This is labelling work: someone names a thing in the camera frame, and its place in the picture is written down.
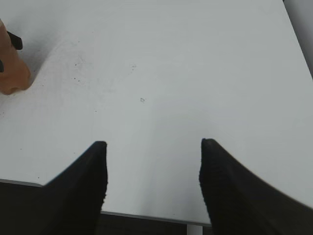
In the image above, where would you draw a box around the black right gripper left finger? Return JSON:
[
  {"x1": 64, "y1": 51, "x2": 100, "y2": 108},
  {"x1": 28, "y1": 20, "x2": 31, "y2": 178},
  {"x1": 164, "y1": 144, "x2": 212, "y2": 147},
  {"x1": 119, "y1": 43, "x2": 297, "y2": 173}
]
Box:
[{"x1": 0, "y1": 141, "x2": 108, "y2": 235}]

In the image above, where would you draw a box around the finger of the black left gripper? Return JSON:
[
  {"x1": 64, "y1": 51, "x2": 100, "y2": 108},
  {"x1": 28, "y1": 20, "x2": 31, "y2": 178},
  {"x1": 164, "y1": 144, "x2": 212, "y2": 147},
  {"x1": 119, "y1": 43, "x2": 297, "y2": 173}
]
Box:
[
  {"x1": 0, "y1": 60, "x2": 4, "y2": 72},
  {"x1": 7, "y1": 31, "x2": 23, "y2": 50}
]

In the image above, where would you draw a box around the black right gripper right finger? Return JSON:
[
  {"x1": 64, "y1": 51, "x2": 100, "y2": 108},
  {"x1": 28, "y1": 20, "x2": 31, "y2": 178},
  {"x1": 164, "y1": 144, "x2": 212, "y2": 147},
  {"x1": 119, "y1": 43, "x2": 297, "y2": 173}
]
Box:
[{"x1": 199, "y1": 139, "x2": 313, "y2": 235}]

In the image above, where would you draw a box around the orange soda plastic bottle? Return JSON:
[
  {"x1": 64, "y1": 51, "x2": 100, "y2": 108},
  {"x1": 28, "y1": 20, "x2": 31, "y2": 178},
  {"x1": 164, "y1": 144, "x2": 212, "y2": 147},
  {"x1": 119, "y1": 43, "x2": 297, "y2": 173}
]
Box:
[{"x1": 0, "y1": 22, "x2": 32, "y2": 95}]

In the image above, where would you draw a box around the white table leg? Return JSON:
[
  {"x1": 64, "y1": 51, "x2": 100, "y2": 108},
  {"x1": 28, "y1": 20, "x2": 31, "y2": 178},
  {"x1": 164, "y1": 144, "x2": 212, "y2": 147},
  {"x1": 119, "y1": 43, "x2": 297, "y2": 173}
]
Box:
[{"x1": 186, "y1": 224, "x2": 203, "y2": 235}]

